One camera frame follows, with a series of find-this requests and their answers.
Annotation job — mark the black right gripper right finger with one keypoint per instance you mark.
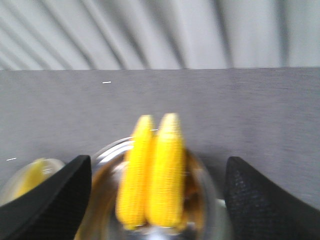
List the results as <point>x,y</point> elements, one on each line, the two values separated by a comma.
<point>261,210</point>

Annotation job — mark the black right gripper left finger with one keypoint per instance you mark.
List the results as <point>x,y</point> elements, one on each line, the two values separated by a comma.
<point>54,209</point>

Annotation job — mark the yellow corn cob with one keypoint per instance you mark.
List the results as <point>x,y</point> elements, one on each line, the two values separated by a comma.
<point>33,176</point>
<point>131,201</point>
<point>165,201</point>

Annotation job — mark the beige round plate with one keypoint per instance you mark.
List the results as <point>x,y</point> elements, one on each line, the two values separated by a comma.
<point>7,192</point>

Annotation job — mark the pale green electric cooking pot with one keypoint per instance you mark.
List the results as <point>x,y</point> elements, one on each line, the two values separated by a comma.
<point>205,216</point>

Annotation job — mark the grey pleated curtain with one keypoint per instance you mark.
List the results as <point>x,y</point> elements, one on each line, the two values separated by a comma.
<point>158,34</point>

